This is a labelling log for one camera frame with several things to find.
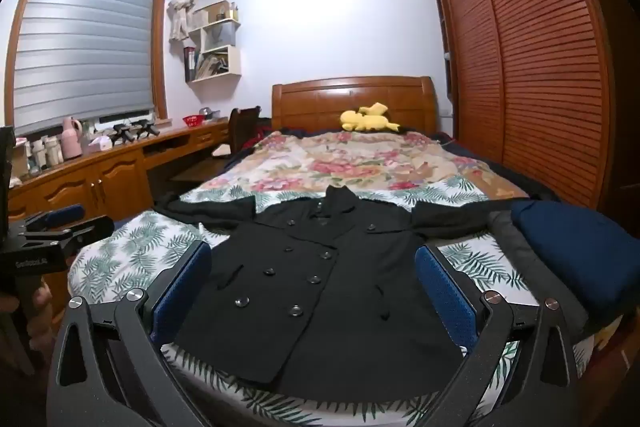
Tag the wooden louvered wardrobe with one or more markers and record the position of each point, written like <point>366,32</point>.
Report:
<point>525,47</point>

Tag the dark wooden chair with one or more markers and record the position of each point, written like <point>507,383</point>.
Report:
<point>242,127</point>

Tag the grey window blind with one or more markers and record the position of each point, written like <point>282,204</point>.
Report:
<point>80,47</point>

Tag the white wall shelf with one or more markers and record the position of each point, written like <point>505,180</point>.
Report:
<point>220,42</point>

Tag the wooden bed headboard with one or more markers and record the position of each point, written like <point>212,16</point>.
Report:
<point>320,104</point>

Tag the yellow plush toy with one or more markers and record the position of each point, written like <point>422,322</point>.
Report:
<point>367,119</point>

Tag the red basket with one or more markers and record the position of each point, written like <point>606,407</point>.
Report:
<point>193,121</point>

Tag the pink tissue box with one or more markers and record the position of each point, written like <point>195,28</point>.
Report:
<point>99,146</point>

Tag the navy folded cloth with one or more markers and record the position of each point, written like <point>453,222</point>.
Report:
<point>575,252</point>

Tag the beige tied curtain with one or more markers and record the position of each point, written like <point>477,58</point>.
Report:
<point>181,9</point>

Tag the black gadget stands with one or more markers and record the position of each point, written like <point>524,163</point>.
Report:
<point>131,132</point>

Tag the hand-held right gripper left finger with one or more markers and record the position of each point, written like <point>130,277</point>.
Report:
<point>182,289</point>

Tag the grey metal pot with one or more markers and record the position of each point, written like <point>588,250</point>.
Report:
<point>210,113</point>

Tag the grey folded cloth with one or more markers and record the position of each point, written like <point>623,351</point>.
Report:
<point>520,252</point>

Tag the floral blanket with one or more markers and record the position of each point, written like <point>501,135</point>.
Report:
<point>350,162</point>

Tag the black buttoned coat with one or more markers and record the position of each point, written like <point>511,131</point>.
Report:
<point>310,307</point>

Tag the leaf print bedsheet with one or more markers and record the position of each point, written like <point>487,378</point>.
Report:
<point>135,242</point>

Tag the white bottles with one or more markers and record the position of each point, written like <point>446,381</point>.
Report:
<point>45,152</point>

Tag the black binder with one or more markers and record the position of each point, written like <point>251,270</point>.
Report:
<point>189,63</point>

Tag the pink thermos jug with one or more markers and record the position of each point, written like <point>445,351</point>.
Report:
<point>71,139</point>

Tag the person's left hand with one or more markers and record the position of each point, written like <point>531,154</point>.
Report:
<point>41,302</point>

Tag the wooden window frame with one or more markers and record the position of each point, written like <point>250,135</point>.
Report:
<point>161,47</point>

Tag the wooden desk with cabinets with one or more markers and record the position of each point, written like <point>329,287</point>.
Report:
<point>115,182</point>

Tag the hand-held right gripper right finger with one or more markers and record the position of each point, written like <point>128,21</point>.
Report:
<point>445,292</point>

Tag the red cloth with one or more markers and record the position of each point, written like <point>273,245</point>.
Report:
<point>260,132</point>

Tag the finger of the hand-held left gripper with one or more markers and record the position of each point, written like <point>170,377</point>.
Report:
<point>75,234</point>
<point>60,214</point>

